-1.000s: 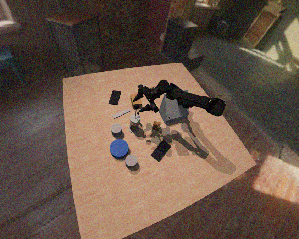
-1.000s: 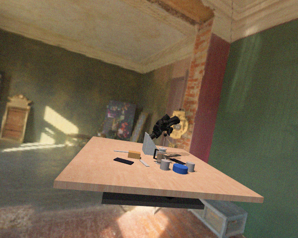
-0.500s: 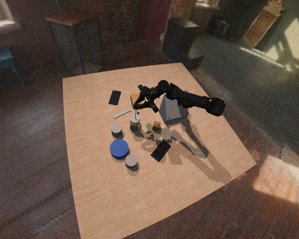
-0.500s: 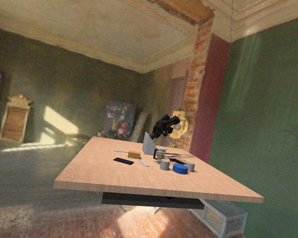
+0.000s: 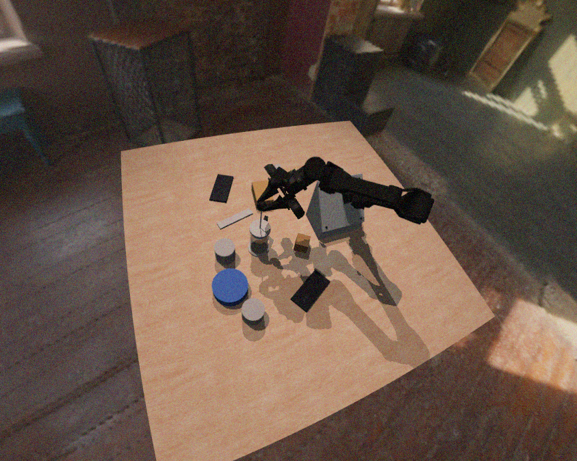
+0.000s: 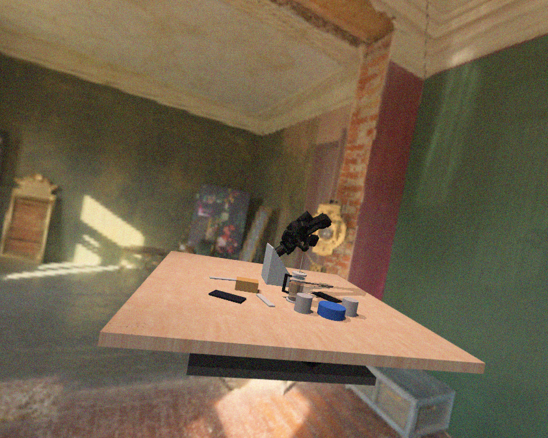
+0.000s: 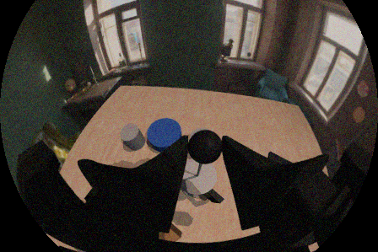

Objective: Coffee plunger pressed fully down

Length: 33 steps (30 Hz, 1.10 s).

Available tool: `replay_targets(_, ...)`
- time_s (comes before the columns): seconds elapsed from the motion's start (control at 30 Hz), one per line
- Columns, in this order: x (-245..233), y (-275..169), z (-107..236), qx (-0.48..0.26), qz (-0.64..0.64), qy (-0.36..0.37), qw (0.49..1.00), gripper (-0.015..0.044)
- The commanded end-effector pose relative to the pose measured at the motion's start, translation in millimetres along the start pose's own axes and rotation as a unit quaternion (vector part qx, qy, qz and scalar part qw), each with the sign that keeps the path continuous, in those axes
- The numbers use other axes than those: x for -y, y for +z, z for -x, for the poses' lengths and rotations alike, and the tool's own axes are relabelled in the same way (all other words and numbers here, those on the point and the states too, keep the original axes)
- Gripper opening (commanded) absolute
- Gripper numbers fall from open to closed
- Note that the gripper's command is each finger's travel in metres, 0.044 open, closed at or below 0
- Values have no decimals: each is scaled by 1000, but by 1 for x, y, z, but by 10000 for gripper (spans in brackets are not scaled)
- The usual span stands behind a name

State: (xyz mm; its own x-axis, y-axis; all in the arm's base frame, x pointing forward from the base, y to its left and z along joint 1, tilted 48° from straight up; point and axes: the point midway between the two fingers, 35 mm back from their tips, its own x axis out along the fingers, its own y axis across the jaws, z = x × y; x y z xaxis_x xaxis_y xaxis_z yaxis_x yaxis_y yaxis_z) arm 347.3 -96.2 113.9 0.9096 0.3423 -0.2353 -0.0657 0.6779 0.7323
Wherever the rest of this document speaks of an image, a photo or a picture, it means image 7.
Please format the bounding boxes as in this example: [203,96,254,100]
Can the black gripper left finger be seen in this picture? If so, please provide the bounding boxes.
[78,135,188,233]

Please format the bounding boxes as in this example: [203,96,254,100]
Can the blue cylinder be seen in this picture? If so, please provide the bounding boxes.
[148,118,182,152]

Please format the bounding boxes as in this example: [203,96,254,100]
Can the grey cylinder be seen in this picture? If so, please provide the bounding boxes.
[119,124,146,151]
[190,128,206,137]

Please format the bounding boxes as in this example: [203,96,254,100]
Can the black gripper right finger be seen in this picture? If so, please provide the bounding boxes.
[222,135,330,231]

